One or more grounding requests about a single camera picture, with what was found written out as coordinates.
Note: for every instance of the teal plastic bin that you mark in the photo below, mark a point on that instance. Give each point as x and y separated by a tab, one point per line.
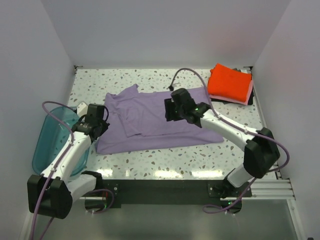
53	136

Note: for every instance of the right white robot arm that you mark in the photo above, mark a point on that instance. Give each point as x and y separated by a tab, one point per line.
259	147

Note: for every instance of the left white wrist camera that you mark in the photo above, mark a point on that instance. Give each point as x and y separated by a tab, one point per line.
82	109

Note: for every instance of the folded orange t shirt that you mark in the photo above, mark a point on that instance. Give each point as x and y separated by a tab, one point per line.
228	82

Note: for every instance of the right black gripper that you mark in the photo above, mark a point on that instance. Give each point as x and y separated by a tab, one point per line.
169	104

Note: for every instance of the purple t shirt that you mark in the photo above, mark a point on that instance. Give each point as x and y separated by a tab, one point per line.
137	122

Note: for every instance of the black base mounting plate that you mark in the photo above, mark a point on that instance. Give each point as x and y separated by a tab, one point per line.
163	192

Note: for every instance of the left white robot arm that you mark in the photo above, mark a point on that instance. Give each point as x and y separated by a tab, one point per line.
51	193

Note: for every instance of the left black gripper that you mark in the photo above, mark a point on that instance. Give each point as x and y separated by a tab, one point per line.
105	125

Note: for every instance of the aluminium frame rail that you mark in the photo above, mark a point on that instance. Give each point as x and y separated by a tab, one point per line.
276	189

